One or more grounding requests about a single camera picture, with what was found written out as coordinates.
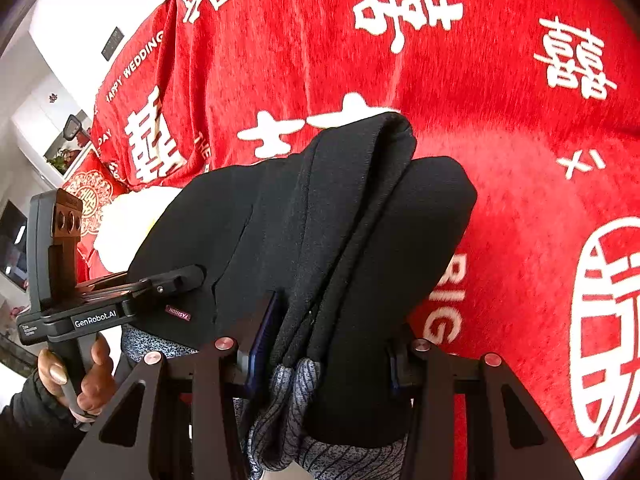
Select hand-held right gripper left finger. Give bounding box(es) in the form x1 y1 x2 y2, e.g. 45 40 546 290
60 290 283 480

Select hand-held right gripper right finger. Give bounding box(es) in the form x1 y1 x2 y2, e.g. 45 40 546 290
387 326 586 480

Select black pants with grey waistband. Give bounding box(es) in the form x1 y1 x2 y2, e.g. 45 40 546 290
120 110 478 480

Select person's left forearm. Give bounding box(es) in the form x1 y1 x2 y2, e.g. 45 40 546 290
0 370 93 480

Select person's left hand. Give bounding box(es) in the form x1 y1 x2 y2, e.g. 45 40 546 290
37 332 118 418

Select dark television screen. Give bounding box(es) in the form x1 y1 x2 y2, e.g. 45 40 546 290
0 200 29 292

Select white cloth bundle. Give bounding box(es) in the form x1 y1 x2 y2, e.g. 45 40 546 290
92 187 185 273

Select red satin emblem cushion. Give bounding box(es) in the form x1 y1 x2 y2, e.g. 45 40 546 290
62 150 132 281

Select potted plant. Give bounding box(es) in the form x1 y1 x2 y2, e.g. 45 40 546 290
46 147 81 172

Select white cabinet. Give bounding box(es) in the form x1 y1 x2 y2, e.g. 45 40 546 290
10 72 97 186

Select red printed blanket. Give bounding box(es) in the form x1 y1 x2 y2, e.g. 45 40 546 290
90 0 640 466

